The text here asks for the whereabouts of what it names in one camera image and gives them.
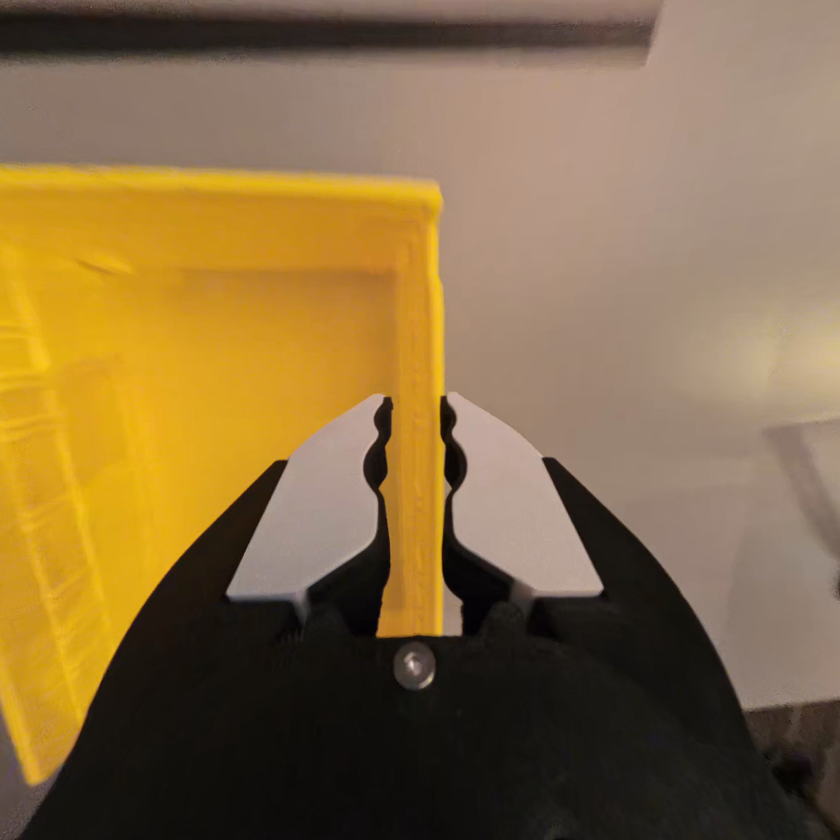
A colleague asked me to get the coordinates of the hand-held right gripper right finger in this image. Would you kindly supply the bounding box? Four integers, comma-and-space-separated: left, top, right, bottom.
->
440, 391, 606, 621

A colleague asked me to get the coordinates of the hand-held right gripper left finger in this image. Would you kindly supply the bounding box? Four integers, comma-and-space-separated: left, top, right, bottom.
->
225, 392, 395, 626

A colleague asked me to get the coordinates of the yellow plastic box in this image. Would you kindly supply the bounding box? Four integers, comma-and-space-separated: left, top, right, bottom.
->
0, 164, 446, 788

